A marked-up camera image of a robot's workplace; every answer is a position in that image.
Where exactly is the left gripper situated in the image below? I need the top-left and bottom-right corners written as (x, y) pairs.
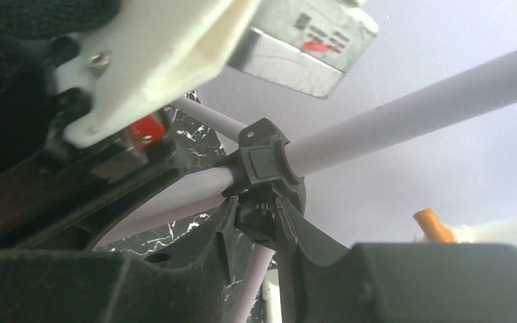
top-left (0, 1), bottom-right (183, 250)

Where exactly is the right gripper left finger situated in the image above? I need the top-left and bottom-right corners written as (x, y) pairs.
top-left (0, 199), bottom-right (238, 322)

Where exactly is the lilac folding tripod stand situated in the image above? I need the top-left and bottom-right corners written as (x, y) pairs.
top-left (93, 38), bottom-right (517, 323)

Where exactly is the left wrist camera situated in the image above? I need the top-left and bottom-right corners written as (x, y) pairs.
top-left (55, 1), bottom-right (379, 147)

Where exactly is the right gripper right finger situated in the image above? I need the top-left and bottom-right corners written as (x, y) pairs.
top-left (276, 196), bottom-right (517, 323)

